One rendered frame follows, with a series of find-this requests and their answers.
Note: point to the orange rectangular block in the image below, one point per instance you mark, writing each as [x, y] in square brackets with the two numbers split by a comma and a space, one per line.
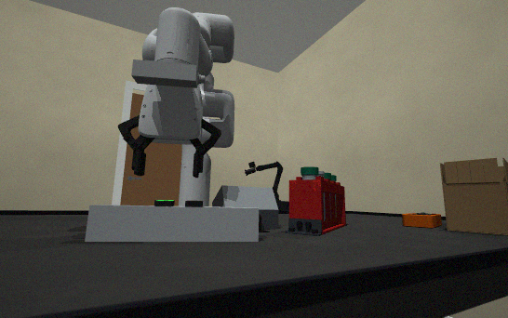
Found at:
[422, 220]

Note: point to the brown cardboard box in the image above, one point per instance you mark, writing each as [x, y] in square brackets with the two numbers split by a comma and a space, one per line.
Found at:
[477, 199]

